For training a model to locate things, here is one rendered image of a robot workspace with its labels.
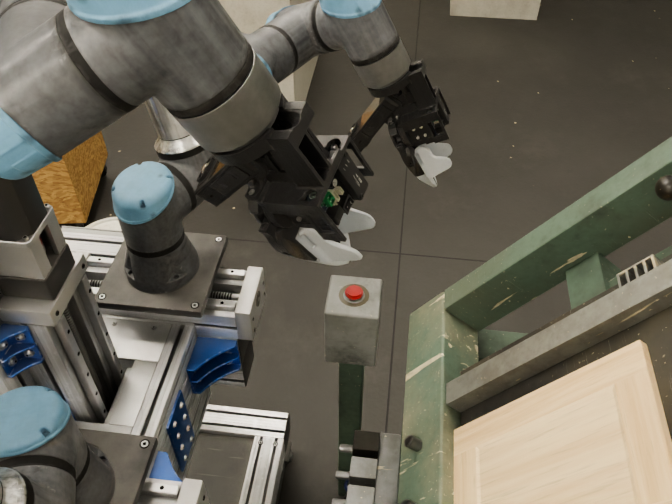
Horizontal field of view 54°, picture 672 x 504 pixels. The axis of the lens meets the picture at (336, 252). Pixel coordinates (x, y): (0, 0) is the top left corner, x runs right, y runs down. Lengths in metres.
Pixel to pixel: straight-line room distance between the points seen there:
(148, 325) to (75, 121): 1.02
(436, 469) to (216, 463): 0.95
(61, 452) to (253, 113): 0.63
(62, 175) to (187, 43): 2.52
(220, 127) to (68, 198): 2.56
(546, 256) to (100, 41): 1.09
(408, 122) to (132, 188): 0.54
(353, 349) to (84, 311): 0.61
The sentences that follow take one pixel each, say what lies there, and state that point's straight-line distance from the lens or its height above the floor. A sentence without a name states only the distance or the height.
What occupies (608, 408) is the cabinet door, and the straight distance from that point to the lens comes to 1.12.
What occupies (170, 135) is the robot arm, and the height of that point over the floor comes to 1.31.
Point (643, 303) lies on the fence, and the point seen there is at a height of 1.25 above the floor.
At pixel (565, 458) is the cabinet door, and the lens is 1.14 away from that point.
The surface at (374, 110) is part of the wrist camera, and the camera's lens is 1.01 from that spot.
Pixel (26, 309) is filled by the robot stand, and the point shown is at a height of 1.25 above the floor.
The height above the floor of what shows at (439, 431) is 0.91.
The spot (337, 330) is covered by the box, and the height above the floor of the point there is 0.88.
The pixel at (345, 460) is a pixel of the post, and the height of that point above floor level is 0.23.
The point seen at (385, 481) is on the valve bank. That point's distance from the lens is 1.45.
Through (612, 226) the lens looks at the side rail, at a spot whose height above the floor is 1.19.
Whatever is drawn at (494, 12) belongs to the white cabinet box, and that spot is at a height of 0.04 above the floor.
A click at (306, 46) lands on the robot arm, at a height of 1.59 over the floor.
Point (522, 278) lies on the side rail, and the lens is 1.43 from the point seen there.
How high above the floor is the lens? 2.04
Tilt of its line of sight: 45 degrees down
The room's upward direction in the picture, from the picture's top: straight up
